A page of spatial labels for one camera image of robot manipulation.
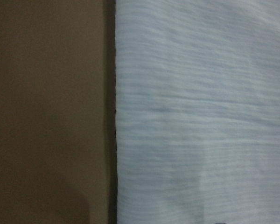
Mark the light blue button shirt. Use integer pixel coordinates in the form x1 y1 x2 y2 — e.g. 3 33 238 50
115 0 280 224

